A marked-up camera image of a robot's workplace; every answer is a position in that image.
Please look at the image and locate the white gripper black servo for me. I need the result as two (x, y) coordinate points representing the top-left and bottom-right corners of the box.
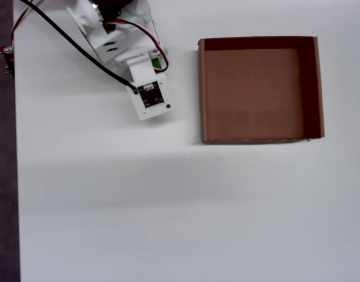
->
(85, 16), (170, 78)

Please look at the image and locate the brown cardboard box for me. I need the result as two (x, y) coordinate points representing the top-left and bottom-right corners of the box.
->
(196, 35), (326, 145)

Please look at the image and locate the small controller board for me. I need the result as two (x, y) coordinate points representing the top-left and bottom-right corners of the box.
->
(0, 45), (15, 78)

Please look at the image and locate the black camera cable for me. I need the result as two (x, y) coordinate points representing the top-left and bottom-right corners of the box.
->
(19, 0), (139, 95)

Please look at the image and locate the white wrist camera plate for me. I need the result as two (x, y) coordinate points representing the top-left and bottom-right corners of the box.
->
(126, 54), (173, 122)

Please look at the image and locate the red white black servo cable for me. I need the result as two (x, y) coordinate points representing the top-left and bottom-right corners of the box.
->
(105, 19), (170, 73)
(10, 7), (31, 51)

